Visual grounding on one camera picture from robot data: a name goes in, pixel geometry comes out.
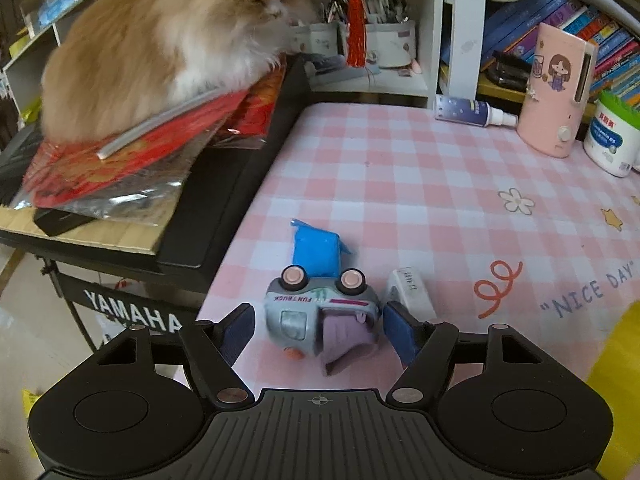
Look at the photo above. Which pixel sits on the yellow cardboard box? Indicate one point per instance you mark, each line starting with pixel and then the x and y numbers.
pixel 617 360

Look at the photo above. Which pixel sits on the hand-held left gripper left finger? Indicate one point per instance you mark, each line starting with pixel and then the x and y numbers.
pixel 240 331

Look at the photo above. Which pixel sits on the fluffy orange cat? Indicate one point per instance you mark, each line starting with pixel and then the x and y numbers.
pixel 150 45

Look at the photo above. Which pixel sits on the small white pen holder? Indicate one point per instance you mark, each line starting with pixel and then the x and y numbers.
pixel 320 40

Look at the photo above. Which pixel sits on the white charger block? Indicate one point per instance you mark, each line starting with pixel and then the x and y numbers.
pixel 412 292

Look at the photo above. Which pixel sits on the small white spray bottle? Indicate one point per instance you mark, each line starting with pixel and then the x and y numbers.
pixel 465 111

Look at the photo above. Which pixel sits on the white canister with green lid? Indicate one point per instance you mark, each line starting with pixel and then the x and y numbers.
pixel 610 145

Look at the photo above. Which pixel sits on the large white pen holder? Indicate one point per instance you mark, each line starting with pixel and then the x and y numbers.
pixel 387 42

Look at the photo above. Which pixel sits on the blue plastic packet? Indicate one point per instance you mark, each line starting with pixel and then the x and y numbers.
pixel 312 252

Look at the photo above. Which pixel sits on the black electronic keyboard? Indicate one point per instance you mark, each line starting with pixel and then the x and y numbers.
pixel 225 185

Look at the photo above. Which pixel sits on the pink humidifier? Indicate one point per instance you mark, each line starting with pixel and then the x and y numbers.
pixel 545 110

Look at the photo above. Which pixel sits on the grey purple toy truck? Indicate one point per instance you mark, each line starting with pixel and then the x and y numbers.
pixel 300 320

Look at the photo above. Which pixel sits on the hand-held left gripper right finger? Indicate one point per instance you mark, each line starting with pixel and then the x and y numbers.
pixel 400 331

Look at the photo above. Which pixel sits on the black keyboard stand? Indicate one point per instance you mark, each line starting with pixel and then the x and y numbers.
pixel 100 305

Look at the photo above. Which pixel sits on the black stapler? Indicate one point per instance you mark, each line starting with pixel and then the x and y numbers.
pixel 505 67

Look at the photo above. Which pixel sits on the row of colourful books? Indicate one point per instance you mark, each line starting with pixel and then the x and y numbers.
pixel 520 20

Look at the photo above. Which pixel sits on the grey plastic strip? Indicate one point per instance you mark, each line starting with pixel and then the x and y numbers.
pixel 150 125

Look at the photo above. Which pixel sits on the pile of red packets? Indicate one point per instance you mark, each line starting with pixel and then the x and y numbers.
pixel 150 152

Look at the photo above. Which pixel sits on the pink checked tablecloth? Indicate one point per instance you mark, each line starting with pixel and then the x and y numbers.
pixel 425 200

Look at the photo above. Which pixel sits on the red tassel ornament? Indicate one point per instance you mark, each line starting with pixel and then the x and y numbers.
pixel 356 25

